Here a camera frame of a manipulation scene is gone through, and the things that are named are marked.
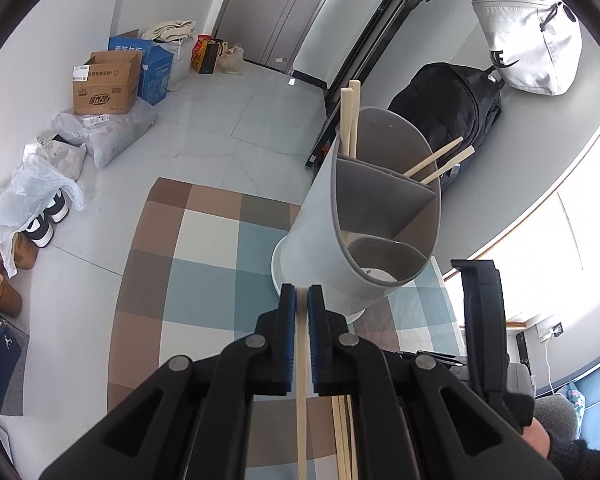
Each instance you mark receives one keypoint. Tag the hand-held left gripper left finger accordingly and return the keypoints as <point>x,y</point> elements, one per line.
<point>287,340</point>

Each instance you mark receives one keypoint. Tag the red plastic bag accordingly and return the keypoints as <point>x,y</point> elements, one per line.
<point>202,44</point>

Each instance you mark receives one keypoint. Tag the white plastic bag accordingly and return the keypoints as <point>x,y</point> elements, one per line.
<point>25,190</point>

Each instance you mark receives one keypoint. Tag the beige plastic bag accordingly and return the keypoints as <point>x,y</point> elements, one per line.
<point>230,60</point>

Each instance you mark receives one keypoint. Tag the yellow black paper bag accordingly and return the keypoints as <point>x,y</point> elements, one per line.
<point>207,60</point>

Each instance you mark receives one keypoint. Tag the pale wooden chopstick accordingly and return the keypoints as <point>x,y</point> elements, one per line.
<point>301,435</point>
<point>356,110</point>
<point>447,165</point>
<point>432,156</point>
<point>347,120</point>

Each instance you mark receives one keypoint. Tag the black backpack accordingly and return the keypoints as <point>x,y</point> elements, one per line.
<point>445,105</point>

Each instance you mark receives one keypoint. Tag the white wall socket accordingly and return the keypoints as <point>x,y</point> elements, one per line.
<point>550,331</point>

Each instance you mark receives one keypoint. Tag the white hanging bag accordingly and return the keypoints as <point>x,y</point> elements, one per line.
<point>530,40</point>

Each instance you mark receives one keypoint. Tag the grey fuzzy fabric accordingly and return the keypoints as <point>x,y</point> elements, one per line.
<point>555,412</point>

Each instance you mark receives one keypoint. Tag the person's right hand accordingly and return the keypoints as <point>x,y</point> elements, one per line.
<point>537,440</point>

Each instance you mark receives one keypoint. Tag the beige canvas tote bag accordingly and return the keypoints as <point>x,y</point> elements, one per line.
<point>170,31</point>

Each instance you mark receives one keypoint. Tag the white parcel bag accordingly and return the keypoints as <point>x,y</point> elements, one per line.
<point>60,157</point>

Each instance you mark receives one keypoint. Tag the grey door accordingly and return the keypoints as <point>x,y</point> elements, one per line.
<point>270,10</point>

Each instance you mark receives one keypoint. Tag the white woven sack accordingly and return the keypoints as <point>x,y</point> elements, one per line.
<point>182,62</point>

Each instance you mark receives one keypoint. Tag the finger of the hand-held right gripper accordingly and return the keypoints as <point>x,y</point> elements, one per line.
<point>482,320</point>

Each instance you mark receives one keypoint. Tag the brown cardboard box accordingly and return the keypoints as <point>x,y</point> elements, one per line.
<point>105,90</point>

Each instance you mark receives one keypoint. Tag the white black sneaker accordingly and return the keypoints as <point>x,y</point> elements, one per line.
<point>39,230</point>
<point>59,207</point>

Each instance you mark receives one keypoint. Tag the bundle of wooden chopsticks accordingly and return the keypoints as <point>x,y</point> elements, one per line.
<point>341,440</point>

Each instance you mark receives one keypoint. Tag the checkered tablecloth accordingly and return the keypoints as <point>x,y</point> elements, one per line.
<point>205,280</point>

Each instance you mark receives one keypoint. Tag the blue cardboard box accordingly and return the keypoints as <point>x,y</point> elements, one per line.
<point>155,75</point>

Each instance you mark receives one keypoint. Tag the grey white utensil holder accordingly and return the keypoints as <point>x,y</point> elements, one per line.
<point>315,240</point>

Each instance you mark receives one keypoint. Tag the grey plastic parcel bag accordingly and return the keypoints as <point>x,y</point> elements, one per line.
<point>110,132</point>

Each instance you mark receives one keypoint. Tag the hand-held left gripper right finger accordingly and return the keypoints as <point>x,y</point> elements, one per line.
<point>314,350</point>

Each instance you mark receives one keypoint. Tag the navy shoe box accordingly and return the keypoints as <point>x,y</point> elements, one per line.
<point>0,360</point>

